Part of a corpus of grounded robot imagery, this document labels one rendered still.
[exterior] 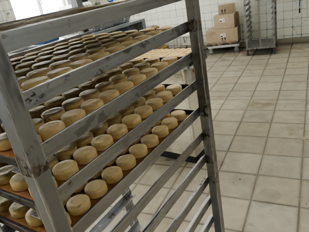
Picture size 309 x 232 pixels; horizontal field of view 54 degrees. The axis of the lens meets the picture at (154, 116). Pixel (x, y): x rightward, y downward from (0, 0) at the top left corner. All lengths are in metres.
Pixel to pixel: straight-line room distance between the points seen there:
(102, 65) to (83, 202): 0.29
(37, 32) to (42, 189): 0.25
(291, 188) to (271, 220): 0.35
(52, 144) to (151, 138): 0.37
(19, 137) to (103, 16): 0.29
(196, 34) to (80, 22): 0.42
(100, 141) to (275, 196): 1.75
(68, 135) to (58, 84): 0.09
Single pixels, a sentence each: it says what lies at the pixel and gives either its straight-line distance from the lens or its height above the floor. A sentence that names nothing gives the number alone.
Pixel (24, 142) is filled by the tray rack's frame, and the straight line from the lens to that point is 0.48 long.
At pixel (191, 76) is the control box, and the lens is 2.34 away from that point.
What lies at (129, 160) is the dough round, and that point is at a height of 1.06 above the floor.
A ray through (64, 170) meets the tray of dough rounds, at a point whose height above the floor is 1.15.
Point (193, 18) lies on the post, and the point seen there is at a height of 1.34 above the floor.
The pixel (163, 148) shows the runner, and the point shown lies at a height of 1.05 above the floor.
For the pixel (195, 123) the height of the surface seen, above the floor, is 0.37.
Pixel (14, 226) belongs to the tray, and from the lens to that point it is 0.72.
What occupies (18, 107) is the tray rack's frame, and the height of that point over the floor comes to 1.33.
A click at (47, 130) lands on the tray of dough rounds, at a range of 0.60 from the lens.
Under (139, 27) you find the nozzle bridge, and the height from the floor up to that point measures 1.10.
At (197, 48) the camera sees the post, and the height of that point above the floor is 1.26.
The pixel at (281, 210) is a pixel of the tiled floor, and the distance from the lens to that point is 2.21.
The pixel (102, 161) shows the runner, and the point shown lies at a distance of 0.64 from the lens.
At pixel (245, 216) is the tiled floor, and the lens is 2.15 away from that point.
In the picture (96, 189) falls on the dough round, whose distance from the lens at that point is 0.71.
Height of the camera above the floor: 1.45
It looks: 23 degrees down
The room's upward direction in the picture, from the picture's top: 11 degrees counter-clockwise
